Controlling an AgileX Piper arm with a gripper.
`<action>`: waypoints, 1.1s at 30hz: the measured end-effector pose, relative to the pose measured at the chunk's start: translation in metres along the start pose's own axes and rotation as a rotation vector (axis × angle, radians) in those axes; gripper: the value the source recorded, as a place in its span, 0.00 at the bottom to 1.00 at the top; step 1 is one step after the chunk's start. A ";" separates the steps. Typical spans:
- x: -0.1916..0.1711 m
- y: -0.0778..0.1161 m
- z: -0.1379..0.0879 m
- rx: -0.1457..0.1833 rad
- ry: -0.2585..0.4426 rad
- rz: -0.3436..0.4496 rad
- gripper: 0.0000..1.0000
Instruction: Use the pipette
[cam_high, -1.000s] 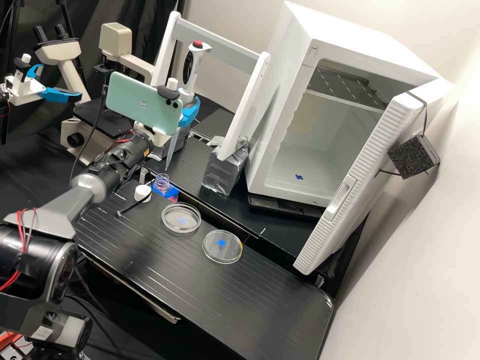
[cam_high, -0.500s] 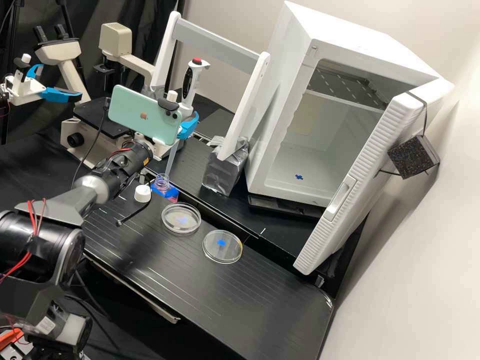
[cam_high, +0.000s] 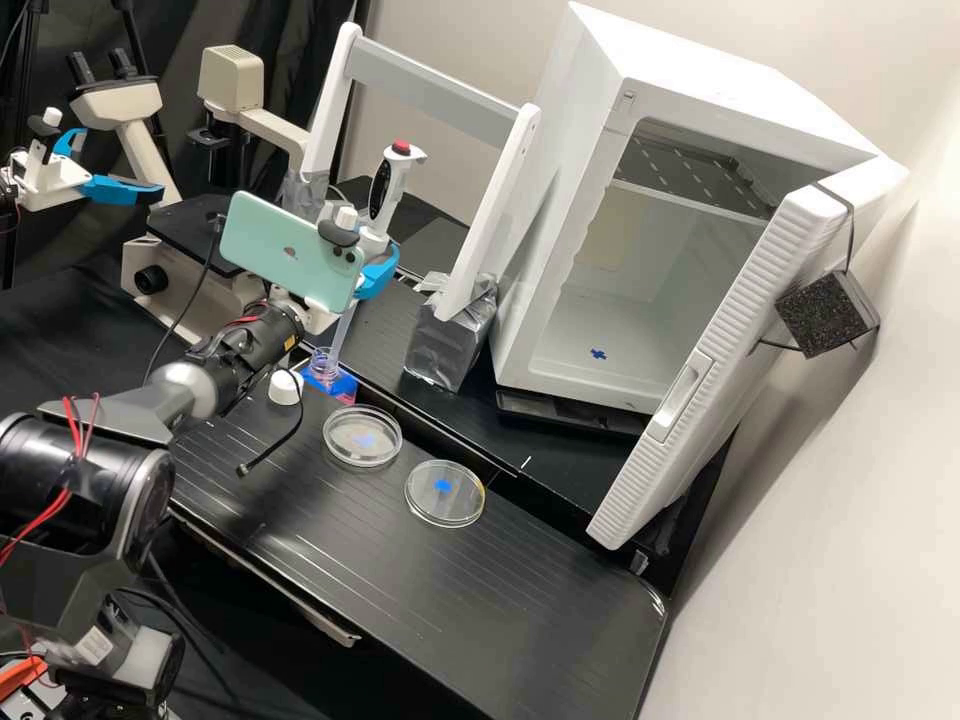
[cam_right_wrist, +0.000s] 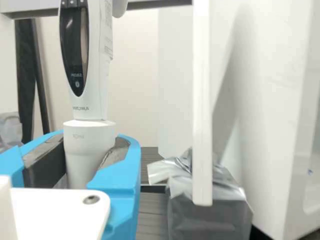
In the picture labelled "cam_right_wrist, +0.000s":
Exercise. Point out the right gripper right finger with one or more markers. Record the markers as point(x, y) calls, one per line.
point(120, 195)

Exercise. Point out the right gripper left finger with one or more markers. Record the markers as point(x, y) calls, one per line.
point(15, 160)

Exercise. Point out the pipette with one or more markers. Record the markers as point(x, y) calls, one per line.
point(85, 150)

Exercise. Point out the white incubator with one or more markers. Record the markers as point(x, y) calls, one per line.
point(275, 100)

